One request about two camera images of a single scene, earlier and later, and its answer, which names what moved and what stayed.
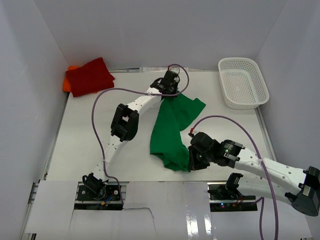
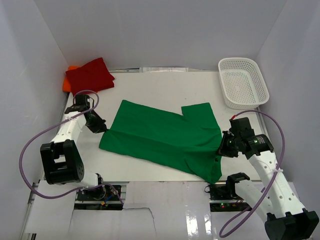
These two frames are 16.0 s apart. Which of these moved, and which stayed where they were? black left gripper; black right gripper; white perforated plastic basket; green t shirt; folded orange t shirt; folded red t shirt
Moved: black left gripper; green t shirt; black right gripper
Stayed: white perforated plastic basket; folded red t shirt; folded orange t shirt
